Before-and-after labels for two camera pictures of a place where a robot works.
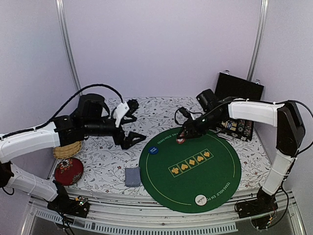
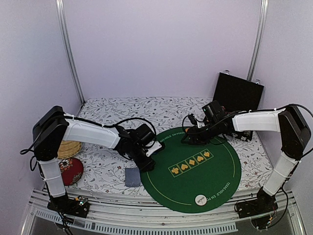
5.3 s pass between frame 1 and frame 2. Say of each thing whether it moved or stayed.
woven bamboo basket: stayed
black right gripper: moved
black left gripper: moved
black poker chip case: stayed
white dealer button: stayed
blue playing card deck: stayed
